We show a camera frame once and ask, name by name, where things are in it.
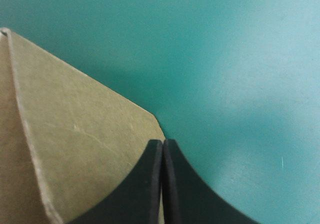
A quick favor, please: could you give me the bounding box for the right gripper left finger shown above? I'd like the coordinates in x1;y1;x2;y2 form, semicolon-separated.
65;139;164;224

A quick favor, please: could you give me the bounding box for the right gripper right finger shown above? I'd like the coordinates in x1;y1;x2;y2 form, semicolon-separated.
162;138;256;224

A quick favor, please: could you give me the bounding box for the brown cardboard box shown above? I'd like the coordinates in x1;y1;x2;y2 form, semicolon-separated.
0;27;166;224

